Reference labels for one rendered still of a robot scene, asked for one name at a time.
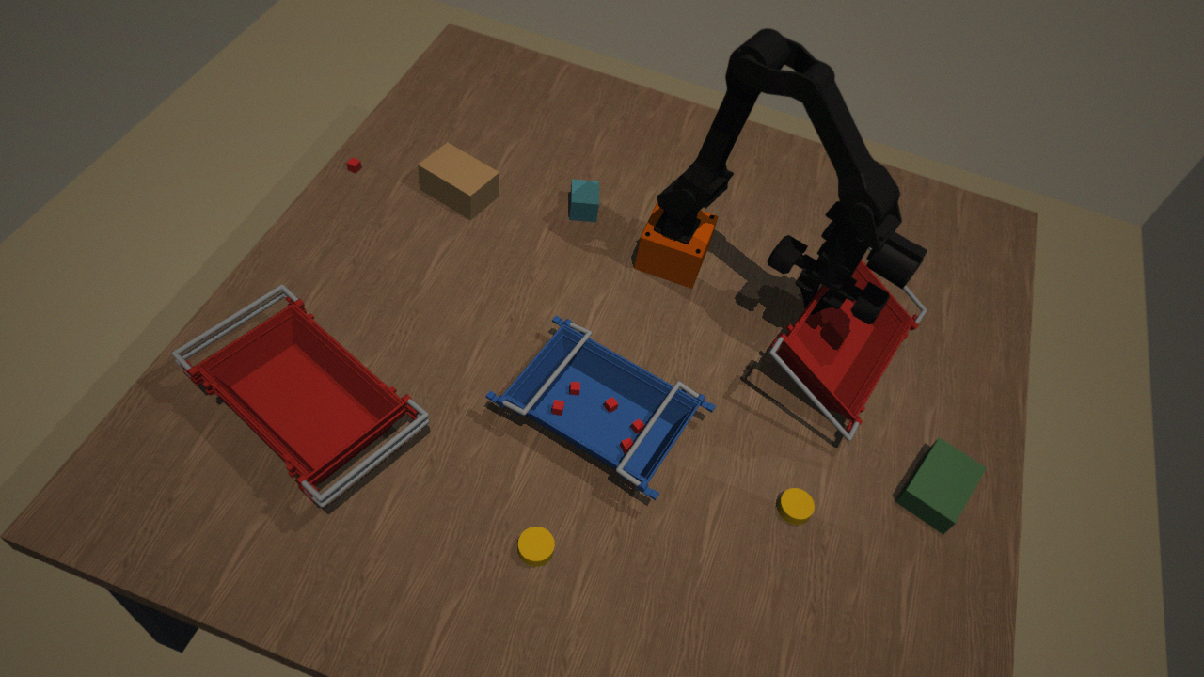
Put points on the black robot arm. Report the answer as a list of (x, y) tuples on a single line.
[(867, 214)]

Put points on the green block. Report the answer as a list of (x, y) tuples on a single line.
[(941, 485)]

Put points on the yellow short cylinder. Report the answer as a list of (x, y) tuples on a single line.
[(795, 506), (535, 546)]

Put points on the teal cube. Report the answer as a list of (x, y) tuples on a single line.
[(584, 200)]

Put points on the blue plastic tray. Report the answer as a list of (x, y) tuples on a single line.
[(585, 422)]

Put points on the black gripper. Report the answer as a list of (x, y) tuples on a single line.
[(831, 272)]

